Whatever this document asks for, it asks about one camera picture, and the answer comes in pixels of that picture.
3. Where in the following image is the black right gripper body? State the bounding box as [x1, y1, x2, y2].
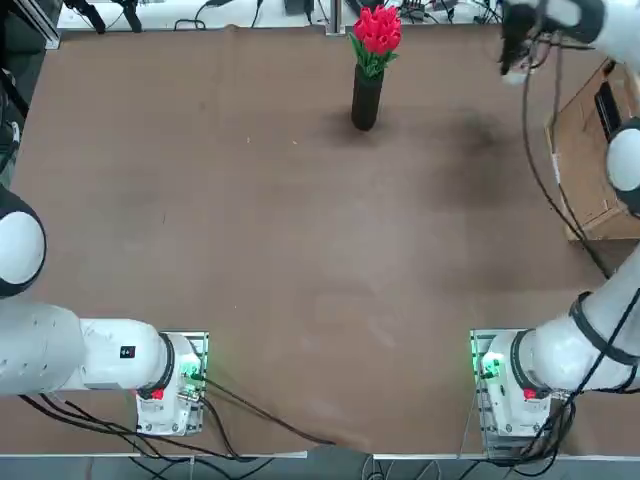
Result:
[502, 0, 540, 37]

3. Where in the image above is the wooden box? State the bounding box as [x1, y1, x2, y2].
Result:
[543, 57, 640, 244]

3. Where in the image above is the red tulip bouquet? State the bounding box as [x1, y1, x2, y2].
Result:
[348, 3, 404, 80]

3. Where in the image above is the black cylindrical vase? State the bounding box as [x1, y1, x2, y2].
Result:
[350, 64, 385, 132]

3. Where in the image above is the black stand leg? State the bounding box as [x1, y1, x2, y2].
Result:
[116, 0, 144, 32]
[64, 0, 107, 34]

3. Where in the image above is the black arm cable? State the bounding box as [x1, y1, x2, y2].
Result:
[521, 39, 617, 277]

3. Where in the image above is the aluminium frame post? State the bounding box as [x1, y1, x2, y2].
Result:
[324, 0, 347, 36]

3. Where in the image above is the black base cable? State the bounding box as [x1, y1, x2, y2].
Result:
[199, 374, 337, 447]

